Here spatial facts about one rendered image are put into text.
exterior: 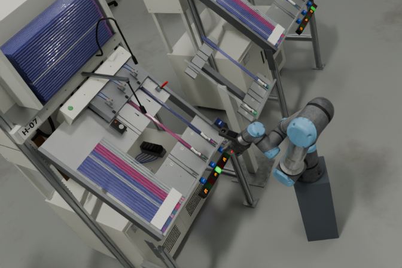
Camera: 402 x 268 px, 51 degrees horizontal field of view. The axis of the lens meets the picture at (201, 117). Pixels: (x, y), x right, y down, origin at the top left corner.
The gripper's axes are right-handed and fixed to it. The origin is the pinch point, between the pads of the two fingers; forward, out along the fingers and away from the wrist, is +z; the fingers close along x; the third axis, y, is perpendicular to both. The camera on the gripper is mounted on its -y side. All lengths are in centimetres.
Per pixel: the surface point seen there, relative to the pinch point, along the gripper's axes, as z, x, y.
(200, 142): 1.8, -4.5, -11.9
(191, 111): 2.1, 8.0, -25.6
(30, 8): -19, -15, -117
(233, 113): 15.5, 34.2, -2.7
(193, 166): 1.8, -18.4, -8.4
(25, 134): -6, -60, -80
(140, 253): 48, -59, 1
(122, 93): -4, -13, -60
